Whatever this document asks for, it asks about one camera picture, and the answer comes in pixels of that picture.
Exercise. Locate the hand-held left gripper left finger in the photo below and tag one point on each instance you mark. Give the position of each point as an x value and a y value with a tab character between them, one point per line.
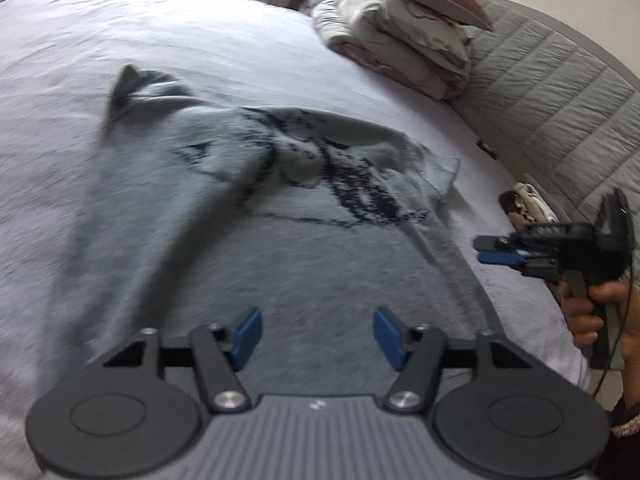
247	337

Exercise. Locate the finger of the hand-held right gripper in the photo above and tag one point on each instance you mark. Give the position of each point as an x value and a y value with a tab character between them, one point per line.
497	243
500	258

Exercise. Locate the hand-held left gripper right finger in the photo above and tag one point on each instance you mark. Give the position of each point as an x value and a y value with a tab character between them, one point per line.
390	337

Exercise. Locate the grey knit sweater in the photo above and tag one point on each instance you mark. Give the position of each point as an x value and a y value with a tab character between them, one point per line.
225	220

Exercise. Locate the person's right forearm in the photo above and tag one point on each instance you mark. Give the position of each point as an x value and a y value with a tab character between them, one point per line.
631	385

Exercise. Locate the person's right hand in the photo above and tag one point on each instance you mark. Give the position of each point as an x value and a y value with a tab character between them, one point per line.
582	327

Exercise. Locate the brown and cream plush cloth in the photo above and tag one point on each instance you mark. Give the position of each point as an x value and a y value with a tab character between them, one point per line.
530	205

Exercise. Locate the small brown scrap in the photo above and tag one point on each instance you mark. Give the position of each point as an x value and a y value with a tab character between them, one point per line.
487	150

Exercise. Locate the grey quilted headboard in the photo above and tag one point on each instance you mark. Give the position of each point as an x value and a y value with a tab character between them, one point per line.
560	100

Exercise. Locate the folded white quilt stack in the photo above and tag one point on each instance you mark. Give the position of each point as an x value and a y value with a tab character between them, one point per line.
400	45

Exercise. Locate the grey fleece bed blanket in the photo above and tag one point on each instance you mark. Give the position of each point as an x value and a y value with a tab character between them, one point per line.
100	35

